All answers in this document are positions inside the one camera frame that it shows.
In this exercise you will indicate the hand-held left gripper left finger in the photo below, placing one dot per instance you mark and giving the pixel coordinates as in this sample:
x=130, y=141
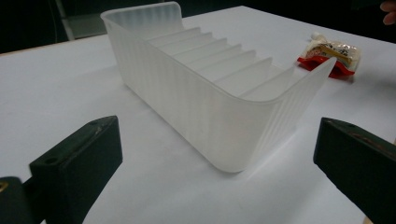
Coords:
x=77, y=168

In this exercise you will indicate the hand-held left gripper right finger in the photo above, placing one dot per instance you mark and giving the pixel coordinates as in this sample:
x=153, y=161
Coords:
x=358, y=165

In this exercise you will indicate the red and white snack packet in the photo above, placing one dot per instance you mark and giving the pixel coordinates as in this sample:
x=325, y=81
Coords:
x=331, y=54

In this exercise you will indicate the translucent white plastic organizer bin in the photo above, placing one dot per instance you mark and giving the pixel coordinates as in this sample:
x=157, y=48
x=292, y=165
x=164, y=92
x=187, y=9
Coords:
x=193, y=102

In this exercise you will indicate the grey metal stand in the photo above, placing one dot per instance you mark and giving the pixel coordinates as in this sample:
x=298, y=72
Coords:
x=77, y=25

